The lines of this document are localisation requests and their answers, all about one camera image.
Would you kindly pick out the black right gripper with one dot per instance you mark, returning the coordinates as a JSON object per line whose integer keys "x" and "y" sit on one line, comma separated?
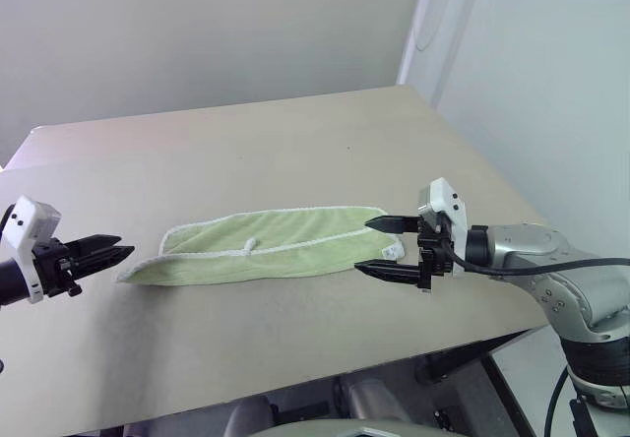
{"x": 435, "y": 255}

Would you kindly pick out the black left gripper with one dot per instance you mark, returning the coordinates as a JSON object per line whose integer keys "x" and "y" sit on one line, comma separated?
{"x": 51, "y": 265}

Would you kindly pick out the green towel with white trim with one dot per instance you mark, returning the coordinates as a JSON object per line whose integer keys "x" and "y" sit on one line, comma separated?
{"x": 295, "y": 255}

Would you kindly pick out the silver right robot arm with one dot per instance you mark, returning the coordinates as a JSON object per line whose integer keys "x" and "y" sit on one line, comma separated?
{"x": 556, "y": 279}

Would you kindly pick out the grey rounded shape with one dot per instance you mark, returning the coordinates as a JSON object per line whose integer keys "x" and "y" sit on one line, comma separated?
{"x": 251, "y": 417}

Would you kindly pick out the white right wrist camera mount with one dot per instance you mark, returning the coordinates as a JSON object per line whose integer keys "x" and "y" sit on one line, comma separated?
{"x": 445, "y": 198}

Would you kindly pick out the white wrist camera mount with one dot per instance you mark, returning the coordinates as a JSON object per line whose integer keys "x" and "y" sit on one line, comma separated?
{"x": 27, "y": 220}
{"x": 445, "y": 198}

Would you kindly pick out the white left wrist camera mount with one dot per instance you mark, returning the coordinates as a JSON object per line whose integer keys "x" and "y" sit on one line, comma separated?
{"x": 27, "y": 220}

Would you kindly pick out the black table frame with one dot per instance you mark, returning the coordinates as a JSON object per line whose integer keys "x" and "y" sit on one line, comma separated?
{"x": 467, "y": 353}

